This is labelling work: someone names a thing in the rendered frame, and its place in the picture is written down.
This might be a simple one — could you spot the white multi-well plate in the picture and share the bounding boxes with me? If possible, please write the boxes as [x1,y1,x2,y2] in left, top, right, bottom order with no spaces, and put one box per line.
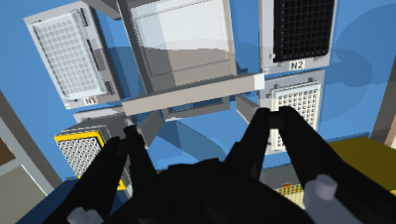
[29,12,108,101]
[269,81,321,150]

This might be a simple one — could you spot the dark blue open bin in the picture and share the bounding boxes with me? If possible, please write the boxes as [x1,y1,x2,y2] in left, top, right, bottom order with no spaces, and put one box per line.
[15,179,123,224]

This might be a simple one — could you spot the blue flat mat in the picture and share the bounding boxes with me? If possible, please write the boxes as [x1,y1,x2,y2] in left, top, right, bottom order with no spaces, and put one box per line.
[0,0,396,181]

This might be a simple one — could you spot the yellow open-top bin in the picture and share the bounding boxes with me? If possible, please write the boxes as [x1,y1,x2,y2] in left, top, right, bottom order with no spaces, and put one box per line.
[328,137,396,195]

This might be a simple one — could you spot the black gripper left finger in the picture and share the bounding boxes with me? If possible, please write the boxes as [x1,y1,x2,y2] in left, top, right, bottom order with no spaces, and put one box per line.
[42,110,172,224]

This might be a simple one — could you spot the black multi-well plate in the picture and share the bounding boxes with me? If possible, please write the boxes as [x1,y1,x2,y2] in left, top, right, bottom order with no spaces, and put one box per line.
[273,0,335,63]

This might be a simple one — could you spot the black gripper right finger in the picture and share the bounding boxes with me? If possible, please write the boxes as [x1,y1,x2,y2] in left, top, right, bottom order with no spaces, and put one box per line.
[203,94,396,224]

